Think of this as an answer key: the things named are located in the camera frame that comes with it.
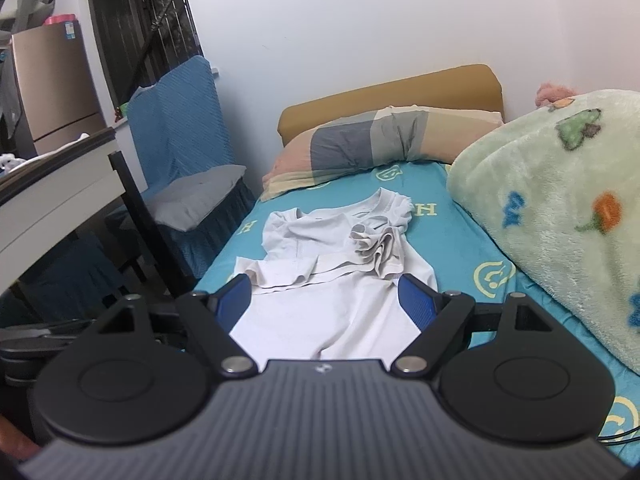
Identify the teal bed sheet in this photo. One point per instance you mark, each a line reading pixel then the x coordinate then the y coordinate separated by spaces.
pixel 461 253

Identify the green fleece blanket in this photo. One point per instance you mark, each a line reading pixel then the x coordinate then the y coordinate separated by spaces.
pixel 558 192

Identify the striped pillow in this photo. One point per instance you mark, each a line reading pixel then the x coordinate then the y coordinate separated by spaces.
pixel 358 143

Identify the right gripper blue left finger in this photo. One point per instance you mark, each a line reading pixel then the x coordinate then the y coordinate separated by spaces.
pixel 208 320

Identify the dark window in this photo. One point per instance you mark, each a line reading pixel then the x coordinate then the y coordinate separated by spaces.
pixel 140 41

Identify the white black table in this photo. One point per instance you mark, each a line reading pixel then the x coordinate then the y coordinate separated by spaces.
pixel 45 200

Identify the blue covered chair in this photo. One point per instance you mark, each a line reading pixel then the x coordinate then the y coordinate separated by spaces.
pixel 178 130

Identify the white t-shirt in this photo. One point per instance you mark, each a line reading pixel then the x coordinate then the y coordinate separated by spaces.
pixel 327 288

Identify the beige refrigerator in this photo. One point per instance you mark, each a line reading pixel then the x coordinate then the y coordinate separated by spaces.
pixel 48 97

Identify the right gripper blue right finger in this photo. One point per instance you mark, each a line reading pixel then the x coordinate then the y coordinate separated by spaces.
pixel 441 317

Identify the pink plush toy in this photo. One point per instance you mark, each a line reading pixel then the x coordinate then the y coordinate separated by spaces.
pixel 549 93

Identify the person left hand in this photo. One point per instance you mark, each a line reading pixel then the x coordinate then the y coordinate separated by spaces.
pixel 14 443

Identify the mustard yellow headboard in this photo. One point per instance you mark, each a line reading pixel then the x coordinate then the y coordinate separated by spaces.
pixel 466 87

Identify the grey seat cushion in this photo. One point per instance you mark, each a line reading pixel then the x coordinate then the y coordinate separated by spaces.
pixel 185 203

